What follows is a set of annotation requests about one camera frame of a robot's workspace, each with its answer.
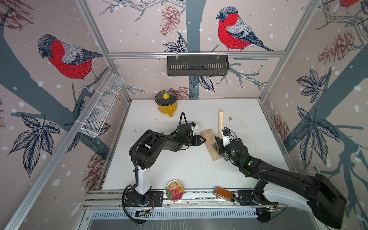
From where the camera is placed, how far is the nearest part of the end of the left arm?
2.60ft

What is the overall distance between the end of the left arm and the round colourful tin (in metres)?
0.22

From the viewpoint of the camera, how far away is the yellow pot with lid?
1.05 m

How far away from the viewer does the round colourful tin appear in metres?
0.73

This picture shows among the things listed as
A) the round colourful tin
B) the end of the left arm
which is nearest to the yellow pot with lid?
the end of the left arm

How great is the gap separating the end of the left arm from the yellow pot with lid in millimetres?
217

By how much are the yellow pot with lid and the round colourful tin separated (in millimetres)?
476

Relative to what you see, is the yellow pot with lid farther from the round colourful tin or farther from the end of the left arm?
the round colourful tin
